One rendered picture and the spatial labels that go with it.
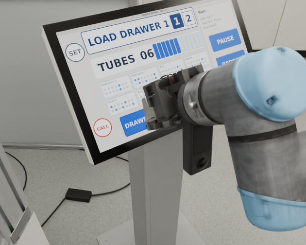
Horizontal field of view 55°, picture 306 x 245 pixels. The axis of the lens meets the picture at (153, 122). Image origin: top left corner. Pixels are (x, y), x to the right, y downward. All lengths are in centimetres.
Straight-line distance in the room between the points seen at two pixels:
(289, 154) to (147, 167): 65
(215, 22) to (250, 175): 57
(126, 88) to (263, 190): 43
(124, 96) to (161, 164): 36
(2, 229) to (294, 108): 46
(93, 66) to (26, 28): 102
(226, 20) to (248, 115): 56
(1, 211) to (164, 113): 30
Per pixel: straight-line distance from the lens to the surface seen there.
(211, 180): 187
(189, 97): 40
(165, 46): 74
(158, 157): 94
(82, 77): 66
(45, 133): 205
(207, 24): 82
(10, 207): 56
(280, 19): 304
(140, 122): 68
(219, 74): 35
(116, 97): 67
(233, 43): 85
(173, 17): 78
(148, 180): 99
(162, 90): 47
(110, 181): 185
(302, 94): 33
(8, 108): 200
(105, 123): 66
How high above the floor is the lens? 144
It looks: 41 degrees down
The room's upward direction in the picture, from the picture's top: straight up
